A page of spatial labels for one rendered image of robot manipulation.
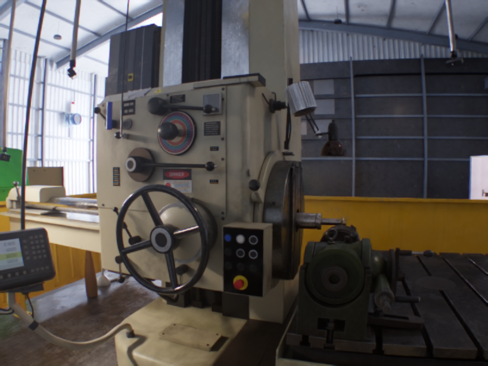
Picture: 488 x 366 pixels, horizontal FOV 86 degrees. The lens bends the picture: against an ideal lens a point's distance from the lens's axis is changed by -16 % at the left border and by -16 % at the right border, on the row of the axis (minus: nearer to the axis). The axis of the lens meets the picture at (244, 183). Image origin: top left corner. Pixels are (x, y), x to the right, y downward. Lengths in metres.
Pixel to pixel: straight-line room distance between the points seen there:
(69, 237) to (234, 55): 1.58
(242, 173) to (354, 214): 2.49
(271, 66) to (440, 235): 2.61
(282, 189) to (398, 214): 2.43
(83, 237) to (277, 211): 1.32
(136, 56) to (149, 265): 1.54
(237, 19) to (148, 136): 1.04
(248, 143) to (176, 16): 1.37
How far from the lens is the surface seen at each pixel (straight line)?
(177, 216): 1.12
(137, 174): 1.34
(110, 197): 1.48
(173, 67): 2.15
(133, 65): 2.38
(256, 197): 1.15
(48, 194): 2.45
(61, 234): 2.28
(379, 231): 3.55
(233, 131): 1.15
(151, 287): 1.11
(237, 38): 2.00
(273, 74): 1.85
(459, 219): 3.70
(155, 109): 1.26
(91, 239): 2.05
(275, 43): 1.92
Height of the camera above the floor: 1.55
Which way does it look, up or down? 3 degrees down
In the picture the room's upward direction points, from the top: straight up
